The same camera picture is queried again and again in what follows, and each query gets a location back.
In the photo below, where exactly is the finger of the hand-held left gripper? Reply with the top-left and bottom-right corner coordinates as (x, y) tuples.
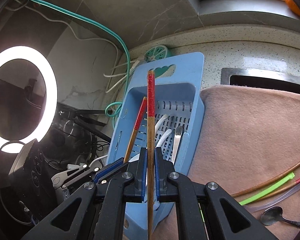
(51, 156), (130, 190)

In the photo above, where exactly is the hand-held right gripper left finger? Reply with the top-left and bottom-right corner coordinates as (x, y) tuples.
(21, 147), (148, 240)

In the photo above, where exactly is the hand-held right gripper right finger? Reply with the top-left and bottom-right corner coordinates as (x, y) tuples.
(154, 147), (278, 240)

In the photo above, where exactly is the white plastic spoon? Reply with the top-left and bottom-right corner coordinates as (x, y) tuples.
(155, 129), (172, 147)
(154, 114), (168, 140)

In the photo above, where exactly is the ornate metal spoon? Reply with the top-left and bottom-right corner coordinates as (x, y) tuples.
(260, 206), (300, 228)
(171, 126), (183, 164)

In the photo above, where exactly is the blue plastic utensil basket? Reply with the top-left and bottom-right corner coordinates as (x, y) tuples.
(107, 52), (205, 230)

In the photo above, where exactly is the black electronic device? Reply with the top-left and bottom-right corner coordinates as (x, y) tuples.
(9, 139), (58, 227)

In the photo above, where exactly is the black tripod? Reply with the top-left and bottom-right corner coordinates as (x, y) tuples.
(57, 106), (113, 143)

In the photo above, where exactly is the pink towel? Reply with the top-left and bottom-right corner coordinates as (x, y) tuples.
(165, 85), (300, 240)

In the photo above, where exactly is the green plastic spoon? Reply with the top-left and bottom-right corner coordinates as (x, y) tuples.
(239, 172), (295, 205)

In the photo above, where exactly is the clear plastic spoon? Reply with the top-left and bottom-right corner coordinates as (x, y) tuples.
(245, 180), (300, 213)

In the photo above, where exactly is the green round power strip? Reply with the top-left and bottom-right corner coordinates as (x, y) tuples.
(145, 44), (177, 78)

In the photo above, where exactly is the black kitchen sink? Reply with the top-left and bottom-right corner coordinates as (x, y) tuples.
(221, 68), (300, 88)

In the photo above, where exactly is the orange tangerine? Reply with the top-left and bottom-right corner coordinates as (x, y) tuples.
(283, 0), (300, 18)

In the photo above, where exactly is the white ring light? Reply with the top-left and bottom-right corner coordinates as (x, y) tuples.
(0, 46), (58, 154)

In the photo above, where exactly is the white cable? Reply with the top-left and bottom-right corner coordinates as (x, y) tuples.
(12, 0), (143, 94)

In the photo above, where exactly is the teal hose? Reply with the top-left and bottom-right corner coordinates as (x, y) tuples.
(21, 0), (130, 125)

